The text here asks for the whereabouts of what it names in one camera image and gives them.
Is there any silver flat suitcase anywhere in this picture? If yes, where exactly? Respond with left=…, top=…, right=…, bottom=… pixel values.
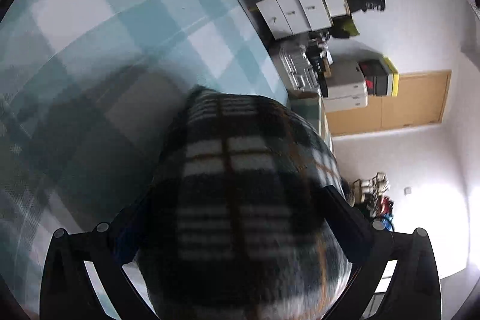
left=271, top=41, right=320, bottom=95

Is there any dark flower bouquet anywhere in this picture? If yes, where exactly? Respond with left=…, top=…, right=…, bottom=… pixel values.
left=330, top=15, right=360, bottom=39

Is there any white upright suitcase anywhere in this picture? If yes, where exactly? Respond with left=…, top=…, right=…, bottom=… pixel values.
left=322, top=61, right=368, bottom=113

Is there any checkered bed cover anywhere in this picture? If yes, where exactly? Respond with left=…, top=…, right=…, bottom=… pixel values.
left=1, top=0, right=287, bottom=319

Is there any wooden door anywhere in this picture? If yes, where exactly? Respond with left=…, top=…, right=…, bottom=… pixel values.
left=326, top=71, right=452, bottom=136

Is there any wooden shoe rack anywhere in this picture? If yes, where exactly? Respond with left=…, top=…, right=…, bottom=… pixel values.
left=352, top=172, right=395, bottom=232

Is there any plaid fleece jacket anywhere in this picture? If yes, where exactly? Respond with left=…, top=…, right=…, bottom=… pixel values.
left=137, top=87, right=352, bottom=319

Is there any stack of shoe boxes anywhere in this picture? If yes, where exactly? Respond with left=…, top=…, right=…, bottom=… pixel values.
left=358, top=57, right=400, bottom=97

